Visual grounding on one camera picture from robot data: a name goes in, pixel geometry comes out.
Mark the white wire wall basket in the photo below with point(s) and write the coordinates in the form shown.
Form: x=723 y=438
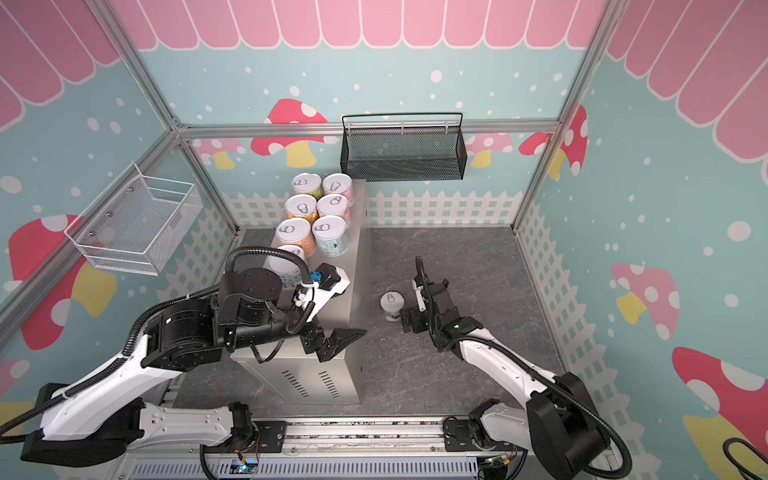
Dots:
x=136 y=225

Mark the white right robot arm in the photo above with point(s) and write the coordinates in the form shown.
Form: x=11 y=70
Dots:
x=557 y=419

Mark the white lid can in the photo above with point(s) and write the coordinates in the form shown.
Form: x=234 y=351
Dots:
x=391 y=304
x=330 y=233

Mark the pink white label can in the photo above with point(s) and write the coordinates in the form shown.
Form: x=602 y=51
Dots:
x=334 y=205

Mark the black mesh wall basket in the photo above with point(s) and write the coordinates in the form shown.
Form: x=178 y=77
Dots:
x=397 y=147

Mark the yellow label can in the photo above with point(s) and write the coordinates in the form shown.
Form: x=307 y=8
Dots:
x=302 y=206

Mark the grey label can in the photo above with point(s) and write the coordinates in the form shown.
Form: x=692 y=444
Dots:
x=288 y=271

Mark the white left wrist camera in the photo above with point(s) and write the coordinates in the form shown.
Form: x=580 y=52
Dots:
x=326 y=282

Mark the brown label can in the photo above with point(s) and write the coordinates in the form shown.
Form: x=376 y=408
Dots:
x=297 y=232

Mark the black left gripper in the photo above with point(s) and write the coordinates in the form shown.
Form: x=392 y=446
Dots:
x=339 y=339

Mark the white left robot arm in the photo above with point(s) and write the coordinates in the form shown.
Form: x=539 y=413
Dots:
x=266 y=295

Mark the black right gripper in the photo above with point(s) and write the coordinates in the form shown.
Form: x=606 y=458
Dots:
x=417 y=311

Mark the green label can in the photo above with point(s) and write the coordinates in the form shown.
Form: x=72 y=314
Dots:
x=308 y=184

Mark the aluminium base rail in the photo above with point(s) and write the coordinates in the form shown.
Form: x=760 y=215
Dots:
x=420 y=447

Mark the grey metal cabinet counter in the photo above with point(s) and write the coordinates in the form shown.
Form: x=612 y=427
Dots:
x=301 y=378

